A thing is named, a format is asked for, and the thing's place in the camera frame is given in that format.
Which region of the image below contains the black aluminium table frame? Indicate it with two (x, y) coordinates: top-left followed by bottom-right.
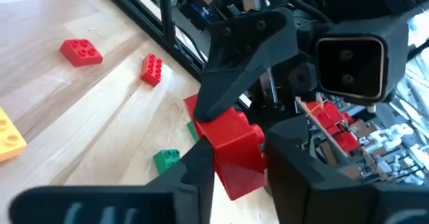
(90, 0), (215, 81)

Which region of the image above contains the green rectangular block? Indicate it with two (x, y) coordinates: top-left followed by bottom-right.
(153, 148), (182, 176)
(186, 121), (199, 143)

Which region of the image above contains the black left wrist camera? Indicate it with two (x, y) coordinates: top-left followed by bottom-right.
(314, 15), (410, 106)

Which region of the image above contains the yellow eight-stud block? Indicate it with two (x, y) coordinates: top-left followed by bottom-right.
(0, 106), (27, 164)

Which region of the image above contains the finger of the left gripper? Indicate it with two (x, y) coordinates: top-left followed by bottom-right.
(193, 11), (299, 121)

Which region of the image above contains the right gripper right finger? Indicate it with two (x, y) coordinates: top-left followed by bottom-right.
(266, 115), (429, 224)

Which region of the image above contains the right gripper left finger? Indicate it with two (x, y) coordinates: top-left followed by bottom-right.
(9, 139), (215, 224)

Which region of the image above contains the red four-stud block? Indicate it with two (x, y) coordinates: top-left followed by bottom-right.
(59, 38), (104, 68)

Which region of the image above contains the red six-stud block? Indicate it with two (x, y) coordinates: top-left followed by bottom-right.
(183, 94), (269, 201)
(139, 53), (164, 88)

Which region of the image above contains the black left camera cable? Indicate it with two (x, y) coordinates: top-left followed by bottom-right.
(284, 0), (332, 25)

